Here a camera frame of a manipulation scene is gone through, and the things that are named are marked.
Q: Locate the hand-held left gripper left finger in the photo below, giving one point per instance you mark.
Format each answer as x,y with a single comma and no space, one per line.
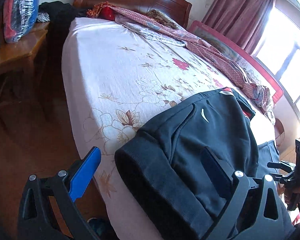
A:
86,172

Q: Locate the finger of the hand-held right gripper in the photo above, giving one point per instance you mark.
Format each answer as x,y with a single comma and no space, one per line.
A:
284,177
280,166

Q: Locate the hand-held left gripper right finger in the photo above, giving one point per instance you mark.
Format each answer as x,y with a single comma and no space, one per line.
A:
211,162

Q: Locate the dark navy pants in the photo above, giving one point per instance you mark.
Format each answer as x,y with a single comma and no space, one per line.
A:
177,142

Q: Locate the blue shoe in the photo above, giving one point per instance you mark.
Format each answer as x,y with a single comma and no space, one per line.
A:
96,226

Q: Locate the window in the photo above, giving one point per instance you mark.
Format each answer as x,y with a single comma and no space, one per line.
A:
285,52

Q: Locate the bed with floral sheet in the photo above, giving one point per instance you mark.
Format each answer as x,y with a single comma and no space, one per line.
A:
120,67

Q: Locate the red patterned quilt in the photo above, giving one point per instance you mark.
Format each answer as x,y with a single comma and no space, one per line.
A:
205,47

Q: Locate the wooden chair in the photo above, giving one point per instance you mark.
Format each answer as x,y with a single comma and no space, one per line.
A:
15,52

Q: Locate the beige patterned pillow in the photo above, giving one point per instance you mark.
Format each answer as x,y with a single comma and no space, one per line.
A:
162,17

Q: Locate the mauve curtain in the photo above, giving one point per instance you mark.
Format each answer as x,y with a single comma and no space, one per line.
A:
237,7

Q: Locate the grey white cloth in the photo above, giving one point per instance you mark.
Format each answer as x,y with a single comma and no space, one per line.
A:
43,17

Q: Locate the red pillow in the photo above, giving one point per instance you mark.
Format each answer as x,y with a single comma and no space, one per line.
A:
107,13

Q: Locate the black clothes pile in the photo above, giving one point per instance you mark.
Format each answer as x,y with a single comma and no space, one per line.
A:
61,12

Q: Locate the orange fringed cloth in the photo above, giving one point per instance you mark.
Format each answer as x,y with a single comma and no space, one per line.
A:
96,8

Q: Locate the plastic bag of clothes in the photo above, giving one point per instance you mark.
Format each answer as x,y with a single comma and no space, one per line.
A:
21,12

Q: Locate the pink bed guard rail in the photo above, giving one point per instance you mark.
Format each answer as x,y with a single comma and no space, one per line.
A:
240,52

